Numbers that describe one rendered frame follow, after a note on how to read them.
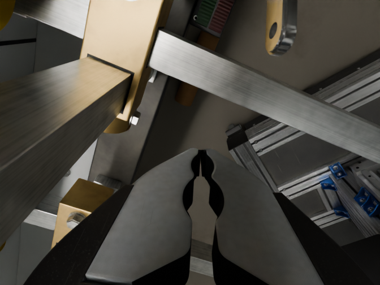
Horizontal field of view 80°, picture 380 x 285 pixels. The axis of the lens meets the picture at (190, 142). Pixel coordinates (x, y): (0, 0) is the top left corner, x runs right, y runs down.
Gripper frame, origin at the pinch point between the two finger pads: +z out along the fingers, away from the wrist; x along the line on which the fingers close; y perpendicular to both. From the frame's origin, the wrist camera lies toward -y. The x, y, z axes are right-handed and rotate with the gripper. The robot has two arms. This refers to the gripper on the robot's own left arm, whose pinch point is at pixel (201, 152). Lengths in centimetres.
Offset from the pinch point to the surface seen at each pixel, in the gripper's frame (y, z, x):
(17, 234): 46, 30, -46
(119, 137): 11.2, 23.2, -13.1
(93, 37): -5.2, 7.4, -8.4
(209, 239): 119, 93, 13
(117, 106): -0.5, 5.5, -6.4
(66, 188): 30, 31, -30
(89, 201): 13.6, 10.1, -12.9
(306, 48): 1, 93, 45
